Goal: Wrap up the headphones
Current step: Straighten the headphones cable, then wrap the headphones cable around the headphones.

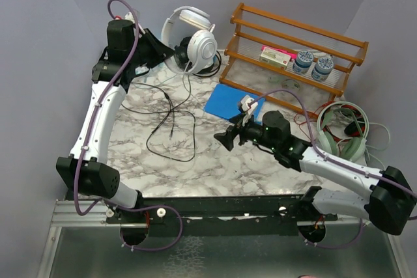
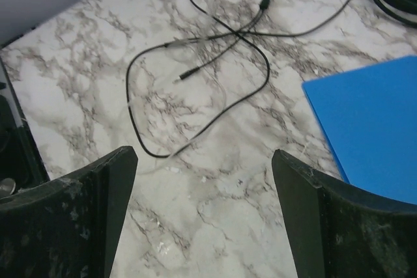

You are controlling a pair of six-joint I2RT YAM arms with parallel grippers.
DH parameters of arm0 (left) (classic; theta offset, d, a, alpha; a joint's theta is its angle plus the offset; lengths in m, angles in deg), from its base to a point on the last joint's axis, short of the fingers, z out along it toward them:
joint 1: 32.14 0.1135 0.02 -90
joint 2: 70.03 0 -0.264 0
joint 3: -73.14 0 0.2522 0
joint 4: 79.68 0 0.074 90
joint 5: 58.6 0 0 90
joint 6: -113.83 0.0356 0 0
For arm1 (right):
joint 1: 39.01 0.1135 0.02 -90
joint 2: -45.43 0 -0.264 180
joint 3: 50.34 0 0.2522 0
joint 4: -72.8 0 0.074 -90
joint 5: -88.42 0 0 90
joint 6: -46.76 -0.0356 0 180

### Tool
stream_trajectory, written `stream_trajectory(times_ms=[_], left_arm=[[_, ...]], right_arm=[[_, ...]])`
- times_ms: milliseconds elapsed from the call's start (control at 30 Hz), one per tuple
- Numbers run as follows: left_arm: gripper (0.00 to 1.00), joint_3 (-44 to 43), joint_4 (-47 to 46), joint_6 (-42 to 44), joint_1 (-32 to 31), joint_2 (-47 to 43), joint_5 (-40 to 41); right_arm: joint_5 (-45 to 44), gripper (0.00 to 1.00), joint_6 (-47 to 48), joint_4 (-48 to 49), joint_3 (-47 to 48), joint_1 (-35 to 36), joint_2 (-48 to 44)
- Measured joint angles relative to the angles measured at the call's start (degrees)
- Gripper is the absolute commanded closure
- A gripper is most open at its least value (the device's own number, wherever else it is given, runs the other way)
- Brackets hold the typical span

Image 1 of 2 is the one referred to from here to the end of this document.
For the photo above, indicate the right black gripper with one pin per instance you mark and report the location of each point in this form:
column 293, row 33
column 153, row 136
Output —
column 227, row 138

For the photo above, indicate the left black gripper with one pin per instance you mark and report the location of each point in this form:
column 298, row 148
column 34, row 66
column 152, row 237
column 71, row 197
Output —
column 160, row 51

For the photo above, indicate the white over-ear headphones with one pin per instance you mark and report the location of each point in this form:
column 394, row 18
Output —
column 199, row 53

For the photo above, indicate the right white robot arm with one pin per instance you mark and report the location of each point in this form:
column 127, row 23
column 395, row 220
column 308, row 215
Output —
column 383, row 197

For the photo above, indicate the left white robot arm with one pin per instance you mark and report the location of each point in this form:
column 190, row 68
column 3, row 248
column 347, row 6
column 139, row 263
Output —
column 85, row 170

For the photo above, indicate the teal cat-ear headphones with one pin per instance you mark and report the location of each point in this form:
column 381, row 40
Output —
column 147, row 75

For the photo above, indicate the green headphones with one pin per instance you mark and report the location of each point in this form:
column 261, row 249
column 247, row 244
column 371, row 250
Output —
column 338, row 144

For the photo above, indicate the red black headphones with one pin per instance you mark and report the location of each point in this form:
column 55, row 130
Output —
column 356, row 126

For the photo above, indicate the blue notebook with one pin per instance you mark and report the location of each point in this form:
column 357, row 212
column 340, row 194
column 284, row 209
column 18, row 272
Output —
column 223, row 102

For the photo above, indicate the tape roll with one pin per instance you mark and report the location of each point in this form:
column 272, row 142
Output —
column 290, row 84

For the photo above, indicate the white green box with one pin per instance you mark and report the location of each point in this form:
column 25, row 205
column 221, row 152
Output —
column 274, row 58

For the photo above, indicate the wooden shelf rack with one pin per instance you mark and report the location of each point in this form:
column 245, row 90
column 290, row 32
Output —
column 255, row 27

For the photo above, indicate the left blue-lid jar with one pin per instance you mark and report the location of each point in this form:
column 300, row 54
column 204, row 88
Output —
column 303, row 61

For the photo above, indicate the blue-lid jar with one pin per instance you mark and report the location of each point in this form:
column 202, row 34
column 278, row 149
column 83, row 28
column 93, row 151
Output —
column 322, row 68
column 303, row 61

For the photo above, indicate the right blue-lid jar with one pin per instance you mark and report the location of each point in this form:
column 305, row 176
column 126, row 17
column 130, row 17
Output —
column 322, row 68

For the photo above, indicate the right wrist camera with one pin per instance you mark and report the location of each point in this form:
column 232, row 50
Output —
column 247, row 106

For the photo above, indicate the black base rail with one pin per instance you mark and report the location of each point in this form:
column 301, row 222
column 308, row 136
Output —
column 218, row 216

